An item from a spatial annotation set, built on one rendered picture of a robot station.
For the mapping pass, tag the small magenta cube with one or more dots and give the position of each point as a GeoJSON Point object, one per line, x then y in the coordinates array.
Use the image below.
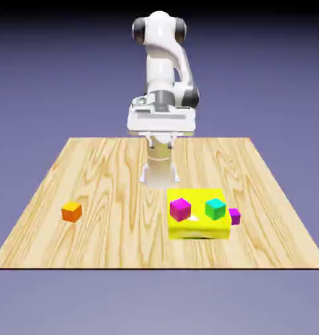
{"type": "Point", "coordinates": [180, 210]}

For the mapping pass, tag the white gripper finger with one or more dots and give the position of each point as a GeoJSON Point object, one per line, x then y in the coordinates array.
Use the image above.
{"type": "Point", "coordinates": [171, 142]}
{"type": "Point", "coordinates": [151, 142]}

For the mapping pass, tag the small orange cube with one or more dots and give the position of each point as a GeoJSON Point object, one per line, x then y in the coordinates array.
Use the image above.
{"type": "Point", "coordinates": [71, 212]}

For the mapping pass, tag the small teal cube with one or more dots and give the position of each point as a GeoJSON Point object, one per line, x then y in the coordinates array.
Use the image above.
{"type": "Point", "coordinates": [215, 209]}

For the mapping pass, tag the small purple cube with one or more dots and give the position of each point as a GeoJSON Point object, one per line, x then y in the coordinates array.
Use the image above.
{"type": "Point", "coordinates": [235, 216]}

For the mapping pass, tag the large yellow box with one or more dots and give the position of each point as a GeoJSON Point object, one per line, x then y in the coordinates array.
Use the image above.
{"type": "Point", "coordinates": [198, 227]}

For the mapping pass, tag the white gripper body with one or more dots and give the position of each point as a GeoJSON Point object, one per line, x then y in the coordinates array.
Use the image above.
{"type": "Point", "coordinates": [162, 123]}

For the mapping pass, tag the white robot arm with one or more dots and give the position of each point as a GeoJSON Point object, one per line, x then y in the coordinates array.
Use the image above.
{"type": "Point", "coordinates": [159, 52]}

